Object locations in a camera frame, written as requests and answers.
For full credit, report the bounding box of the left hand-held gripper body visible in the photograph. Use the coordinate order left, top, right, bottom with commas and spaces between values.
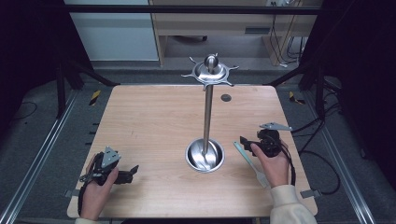
78, 146, 125, 188

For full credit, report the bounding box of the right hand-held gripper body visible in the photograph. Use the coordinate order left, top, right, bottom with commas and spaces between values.
256, 121, 294, 159

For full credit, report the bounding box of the light green handled fork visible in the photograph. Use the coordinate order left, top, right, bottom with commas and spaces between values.
233, 140, 271, 189

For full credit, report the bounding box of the steel utensil rack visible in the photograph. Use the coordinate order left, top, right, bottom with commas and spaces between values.
180, 52, 240, 175

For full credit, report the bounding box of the person's right hand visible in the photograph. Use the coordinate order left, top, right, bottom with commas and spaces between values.
249, 142, 291, 189

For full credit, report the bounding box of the person's left hand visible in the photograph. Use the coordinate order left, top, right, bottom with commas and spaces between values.
79, 167, 120, 222

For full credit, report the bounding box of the yellow black striped marker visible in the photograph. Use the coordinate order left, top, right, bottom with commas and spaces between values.
89, 90, 103, 106
288, 91, 306, 105

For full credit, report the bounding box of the black metal stand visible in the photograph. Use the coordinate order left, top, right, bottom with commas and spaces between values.
54, 57, 121, 119
262, 59, 329, 120

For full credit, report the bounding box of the black curtain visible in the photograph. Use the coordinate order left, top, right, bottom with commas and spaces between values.
300, 0, 396, 185
0, 0, 94, 138

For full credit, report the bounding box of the light wooden desk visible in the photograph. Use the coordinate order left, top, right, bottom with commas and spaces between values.
148, 0, 323, 67

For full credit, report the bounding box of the white cabinet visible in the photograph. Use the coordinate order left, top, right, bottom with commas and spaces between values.
63, 0, 160, 62

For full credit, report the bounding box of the right hand-held gripper black cable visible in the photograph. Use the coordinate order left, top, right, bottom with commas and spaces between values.
277, 139, 297, 187

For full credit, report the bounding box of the hand-held gripper black cable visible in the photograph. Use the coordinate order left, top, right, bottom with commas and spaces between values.
277, 139, 297, 187
77, 152, 98, 217

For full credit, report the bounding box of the left hand-held gripper black cable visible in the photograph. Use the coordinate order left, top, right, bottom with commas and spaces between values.
77, 152, 98, 217

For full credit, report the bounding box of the black floor cable loop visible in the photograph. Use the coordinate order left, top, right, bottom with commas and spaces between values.
297, 149, 342, 196

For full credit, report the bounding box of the aluminium floor rail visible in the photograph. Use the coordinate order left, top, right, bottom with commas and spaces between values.
302, 90, 378, 224
0, 89, 80, 224

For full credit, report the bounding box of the bundle of hanging black cables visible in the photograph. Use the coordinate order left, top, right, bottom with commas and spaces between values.
268, 0, 308, 69

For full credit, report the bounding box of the black horizontal frame bar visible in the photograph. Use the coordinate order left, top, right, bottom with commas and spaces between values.
61, 4, 325, 16

